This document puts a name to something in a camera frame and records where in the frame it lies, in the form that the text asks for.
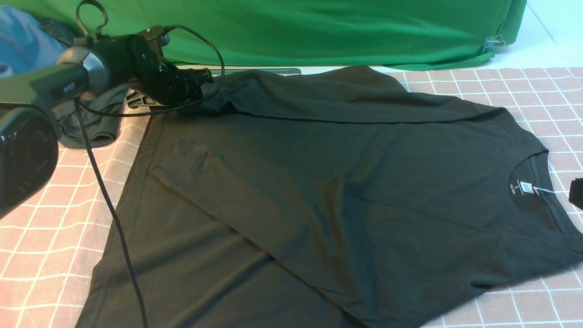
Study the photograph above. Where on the green backdrop cloth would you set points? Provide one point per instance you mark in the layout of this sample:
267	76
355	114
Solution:
414	35

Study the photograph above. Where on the metal binder clip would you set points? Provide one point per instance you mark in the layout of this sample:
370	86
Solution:
493	42

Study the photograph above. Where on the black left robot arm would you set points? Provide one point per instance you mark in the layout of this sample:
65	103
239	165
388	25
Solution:
29	129

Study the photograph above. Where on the dark crumpled garment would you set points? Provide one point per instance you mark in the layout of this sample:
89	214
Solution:
101	130

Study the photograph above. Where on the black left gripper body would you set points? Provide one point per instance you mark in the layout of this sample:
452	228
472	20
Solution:
156	77

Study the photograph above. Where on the blue crumpled garment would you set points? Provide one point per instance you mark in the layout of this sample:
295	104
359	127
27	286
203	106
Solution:
24	46

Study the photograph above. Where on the dark gray long-sleeve shirt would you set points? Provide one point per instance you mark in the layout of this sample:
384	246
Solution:
335	200

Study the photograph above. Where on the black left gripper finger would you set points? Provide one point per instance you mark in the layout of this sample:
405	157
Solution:
198	77
137	100

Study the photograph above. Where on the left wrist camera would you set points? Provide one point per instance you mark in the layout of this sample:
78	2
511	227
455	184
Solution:
157	35

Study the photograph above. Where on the pink grid-patterned table mat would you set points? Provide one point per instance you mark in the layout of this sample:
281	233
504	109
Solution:
50	245

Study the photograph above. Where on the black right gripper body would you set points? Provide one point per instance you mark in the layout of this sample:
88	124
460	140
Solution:
575	196

